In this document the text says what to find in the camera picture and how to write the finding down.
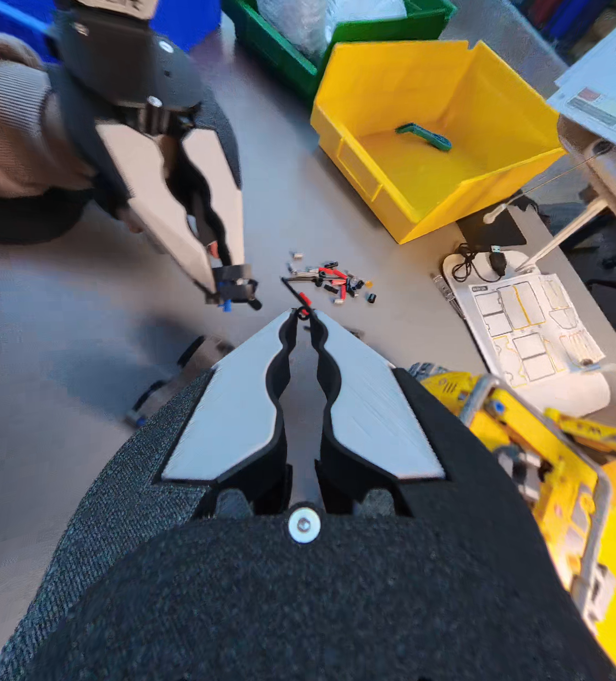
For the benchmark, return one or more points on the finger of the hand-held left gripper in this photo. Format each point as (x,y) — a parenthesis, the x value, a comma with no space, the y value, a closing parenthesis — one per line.
(223,181)
(148,197)

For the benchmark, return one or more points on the white sticker sheet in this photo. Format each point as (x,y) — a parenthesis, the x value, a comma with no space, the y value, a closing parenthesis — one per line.
(531,330)

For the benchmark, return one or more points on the black flat pad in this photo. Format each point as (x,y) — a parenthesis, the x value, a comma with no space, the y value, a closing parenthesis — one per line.
(491,229)

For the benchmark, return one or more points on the green brick separator tool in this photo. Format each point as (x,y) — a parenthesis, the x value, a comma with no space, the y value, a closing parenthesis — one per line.
(425,135)

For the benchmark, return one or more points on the clear plastic bags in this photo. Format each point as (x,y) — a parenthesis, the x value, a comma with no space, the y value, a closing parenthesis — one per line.
(308,21)

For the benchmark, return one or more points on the small yellow storage bin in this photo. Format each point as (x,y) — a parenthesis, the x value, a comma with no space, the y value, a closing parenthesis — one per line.
(446,175)

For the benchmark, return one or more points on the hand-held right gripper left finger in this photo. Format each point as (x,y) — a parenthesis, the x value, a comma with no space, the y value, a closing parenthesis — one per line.
(223,425)

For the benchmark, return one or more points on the person's left forearm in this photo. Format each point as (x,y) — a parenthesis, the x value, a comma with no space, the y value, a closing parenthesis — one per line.
(15,117)

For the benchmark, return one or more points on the grey block head assembly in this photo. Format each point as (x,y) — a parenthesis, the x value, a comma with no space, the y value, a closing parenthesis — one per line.
(207,351)

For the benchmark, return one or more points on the book stand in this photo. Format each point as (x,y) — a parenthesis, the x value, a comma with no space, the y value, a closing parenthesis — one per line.
(611,175)

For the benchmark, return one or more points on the instruction booklet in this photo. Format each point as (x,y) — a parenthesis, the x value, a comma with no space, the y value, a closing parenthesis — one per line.
(606,80)

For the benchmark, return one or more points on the green storage bin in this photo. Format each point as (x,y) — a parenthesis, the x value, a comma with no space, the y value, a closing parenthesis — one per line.
(286,58)

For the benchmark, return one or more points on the yellow toy robot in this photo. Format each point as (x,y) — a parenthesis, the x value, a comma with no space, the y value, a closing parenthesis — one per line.
(553,452)

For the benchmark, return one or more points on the pile of small building pieces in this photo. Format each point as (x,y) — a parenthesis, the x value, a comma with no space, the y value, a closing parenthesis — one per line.
(334,279)

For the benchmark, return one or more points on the black block piece blue pins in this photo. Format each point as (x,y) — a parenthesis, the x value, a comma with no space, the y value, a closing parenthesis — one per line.
(233,287)

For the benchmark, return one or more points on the grey desk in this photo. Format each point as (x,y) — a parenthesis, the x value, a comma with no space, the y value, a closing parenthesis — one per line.
(47,319)

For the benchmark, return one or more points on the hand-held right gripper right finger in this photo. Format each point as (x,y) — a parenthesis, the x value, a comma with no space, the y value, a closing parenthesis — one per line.
(382,425)

